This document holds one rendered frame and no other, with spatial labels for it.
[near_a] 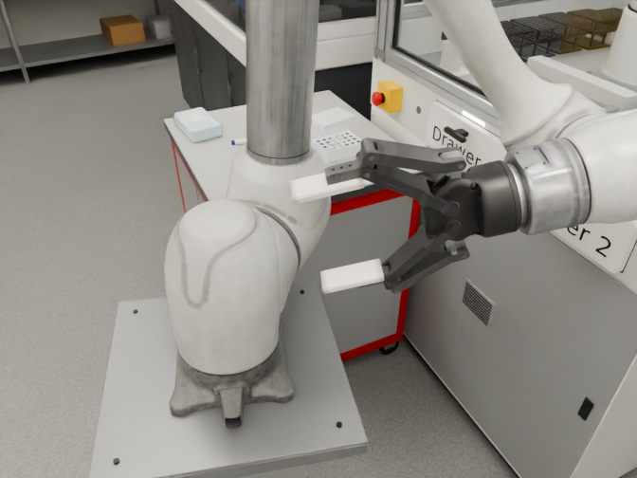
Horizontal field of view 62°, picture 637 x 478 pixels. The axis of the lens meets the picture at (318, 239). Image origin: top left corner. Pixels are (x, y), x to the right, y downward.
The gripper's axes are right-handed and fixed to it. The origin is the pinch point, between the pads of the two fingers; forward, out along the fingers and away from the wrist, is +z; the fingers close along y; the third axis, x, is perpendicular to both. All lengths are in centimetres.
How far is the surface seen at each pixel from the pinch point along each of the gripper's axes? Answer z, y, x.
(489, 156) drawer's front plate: -36, -39, -55
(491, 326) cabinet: -31, -82, -40
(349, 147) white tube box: -6, -44, -80
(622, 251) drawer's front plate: -49, -40, -21
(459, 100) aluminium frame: -34, -32, -71
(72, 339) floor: 108, -99, -83
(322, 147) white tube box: 1, -42, -80
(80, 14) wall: 186, -88, -424
